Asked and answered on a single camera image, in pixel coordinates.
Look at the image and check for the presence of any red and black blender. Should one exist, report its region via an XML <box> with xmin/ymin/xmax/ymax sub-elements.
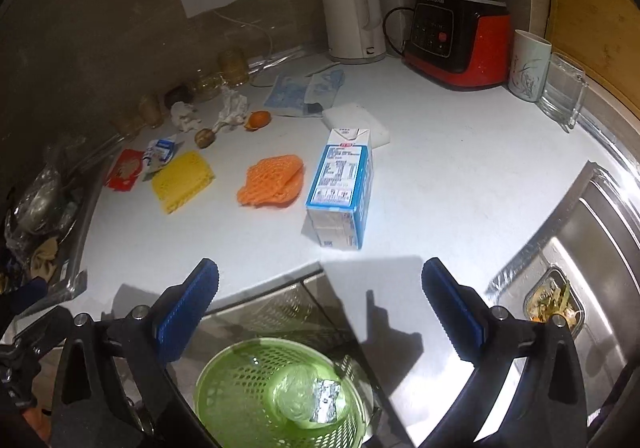
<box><xmin>402</xmin><ymin>0</ymin><xmax>513</xmax><ymax>91</ymax></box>

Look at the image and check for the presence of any crumpled silver foil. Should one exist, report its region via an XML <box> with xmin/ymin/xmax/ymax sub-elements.
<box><xmin>307</xmin><ymin>377</ymin><xmax>343</xmax><ymax>429</ymax></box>

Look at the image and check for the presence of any black power cable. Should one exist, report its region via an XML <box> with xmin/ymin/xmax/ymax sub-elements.
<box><xmin>382</xmin><ymin>6</ymin><xmax>416</xmax><ymax>57</ymax></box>

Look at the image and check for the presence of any tan cloth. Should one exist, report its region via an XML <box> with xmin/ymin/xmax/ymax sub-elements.
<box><xmin>30</xmin><ymin>238</ymin><xmax>63</xmax><ymax>281</ymax></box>

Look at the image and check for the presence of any blue printed plastic packet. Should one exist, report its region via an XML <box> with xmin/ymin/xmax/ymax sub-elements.
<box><xmin>303</xmin><ymin>68</ymin><xmax>347</xmax><ymax>119</ymax></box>
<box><xmin>263</xmin><ymin>72</ymin><xmax>308</xmax><ymax>116</ymax></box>

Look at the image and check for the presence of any white power cable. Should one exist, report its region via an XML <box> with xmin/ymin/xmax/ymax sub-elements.
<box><xmin>212</xmin><ymin>10</ymin><xmax>281</xmax><ymax>88</ymax></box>

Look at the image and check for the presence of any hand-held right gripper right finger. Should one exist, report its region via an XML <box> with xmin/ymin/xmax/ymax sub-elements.
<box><xmin>421</xmin><ymin>257</ymin><xmax>588</xmax><ymax>448</ymax></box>

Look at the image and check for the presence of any dark brown bowl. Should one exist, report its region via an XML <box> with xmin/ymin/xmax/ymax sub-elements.
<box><xmin>164</xmin><ymin>85</ymin><xmax>196</xmax><ymax>109</ymax></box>

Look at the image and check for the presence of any white electric kettle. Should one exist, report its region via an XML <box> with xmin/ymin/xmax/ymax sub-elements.
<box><xmin>319</xmin><ymin>0</ymin><xmax>388</xmax><ymax>64</ymax></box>

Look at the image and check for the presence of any crumpled clear plastic bag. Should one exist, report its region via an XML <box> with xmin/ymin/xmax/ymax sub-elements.
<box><xmin>272</xmin><ymin>364</ymin><xmax>326</xmax><ymax>429</ymax></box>

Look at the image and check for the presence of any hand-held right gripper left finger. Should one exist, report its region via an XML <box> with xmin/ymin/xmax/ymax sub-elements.
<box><xmin>50</xmin><ymin>258</ymin><xmax>221</xmax><ymax>448</ymax></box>

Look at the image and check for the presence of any person's left forearm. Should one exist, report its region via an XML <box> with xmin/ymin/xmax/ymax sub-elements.
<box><xmin>21</xmin><ymin>403</ymin><xmax>52</xmax><ymax>445</ymax></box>

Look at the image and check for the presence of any red printed packet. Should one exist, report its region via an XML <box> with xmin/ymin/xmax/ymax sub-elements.
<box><xmin>104</xmin><ymin>149</ymin><xmax>151</xmax><ymax>189</ymax></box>

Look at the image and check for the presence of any small amber glass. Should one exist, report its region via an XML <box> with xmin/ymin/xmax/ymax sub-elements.
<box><xmin>138</xmin><ymin>95</ymin><xmax>166</xmax><ymax>129</ymax></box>
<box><xmin>112</xmin><ymin>110</ymin><xmax>143</xmax><ymax>137</ymax></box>

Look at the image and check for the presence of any small blue white carton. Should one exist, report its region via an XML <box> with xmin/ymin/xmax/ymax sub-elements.
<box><xmin>141</xmin><ymin>138</ymin><xmax>177</xmax><ymax>176</ymax></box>

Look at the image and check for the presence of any sink strainer with food scraps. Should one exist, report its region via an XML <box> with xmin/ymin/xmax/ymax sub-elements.
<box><xmin>523</xmin><ymin>267</ymin><xmax>586</xmax><ymax>329</ymax></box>

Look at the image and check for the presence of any white printed mug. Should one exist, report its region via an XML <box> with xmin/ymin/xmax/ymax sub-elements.
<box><xmin>508</xmin><ymin>29</ymin><xmax>552</xmax><ymax>102</ymax></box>

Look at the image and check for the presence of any white sponge block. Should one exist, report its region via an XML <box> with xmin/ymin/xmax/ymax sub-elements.
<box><xmin>321</xmin><ymin>102</ymin><xmax>393</xmax><ymax>149</ymax></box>

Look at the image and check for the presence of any orange foam fruit net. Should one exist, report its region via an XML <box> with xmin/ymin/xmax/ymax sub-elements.
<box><xmin>237</xmin><ymin>154</ymin><xmax>306</xmax><ymax>207</ymax></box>

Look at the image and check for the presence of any wooden cutting board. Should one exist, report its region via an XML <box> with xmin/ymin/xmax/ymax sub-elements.
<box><xmin>545</xmin><ymin>0</ymin><xmax>640</xmax><ymax>98</ymax></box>

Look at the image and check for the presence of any green plastic basket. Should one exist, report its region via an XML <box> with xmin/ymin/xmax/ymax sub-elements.
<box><xmin>195</xmin><ymin>338</ymin><xmax>376</xmax><ymax>448</ymax></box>

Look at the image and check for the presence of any tall amber ribbed glass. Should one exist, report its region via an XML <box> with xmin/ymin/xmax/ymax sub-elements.
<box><xmin>218</xmin><ymin>49</ymin><xmax>249</xmax><ymax>87</ymax></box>

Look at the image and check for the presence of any clear glass mug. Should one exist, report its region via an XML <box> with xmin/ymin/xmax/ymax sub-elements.
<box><xmin>537</xmin><ymin>52</ymin><xmax>590</xmax><ymax>131</ymax></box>

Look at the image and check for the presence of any large blue white milk carton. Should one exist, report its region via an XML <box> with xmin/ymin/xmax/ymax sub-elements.
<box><xmin>302</xmin><ymin>126</ymin><xmax>375</xmax><ymax>252</ymax></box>

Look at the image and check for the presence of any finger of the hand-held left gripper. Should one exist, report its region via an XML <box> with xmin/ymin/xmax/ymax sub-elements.
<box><xmin>7</xmin><ymin>278</ymin><xmax>53</xmax><ymax>311</ymax></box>
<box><xmin>0</xmin><ymin>307</ymin><xmax>73</xmax><ymax>381</ymax></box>

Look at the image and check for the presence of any curled orange peel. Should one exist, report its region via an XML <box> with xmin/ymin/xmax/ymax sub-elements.
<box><xmin>244</xmin><ymin>110</ymin><xmax>272</xmax><ymax>132</ymax></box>

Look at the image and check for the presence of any crumpled white tissue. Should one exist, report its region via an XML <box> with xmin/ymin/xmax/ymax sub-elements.
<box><xmin>216</xmin><ymin>86</ymin><xmax>250</xmax><ymax>131</ymax></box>
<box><xmin>170</xmin><ymin>102</ymin><xmax>201</xmax><ymax>133</ymax></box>

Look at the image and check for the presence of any yellow foam fruit net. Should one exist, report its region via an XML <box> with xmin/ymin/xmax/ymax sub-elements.
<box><xmin>151</xmin><ymin>151</ymin><xmax>216</xmax><ymax>215</ymax></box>

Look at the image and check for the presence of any clear plastic bag pile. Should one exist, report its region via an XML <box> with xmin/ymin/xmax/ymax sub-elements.
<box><xmin>5</xmin><ymin>143</ymin><xmax>88</xmax><ymax>239</ymax></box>

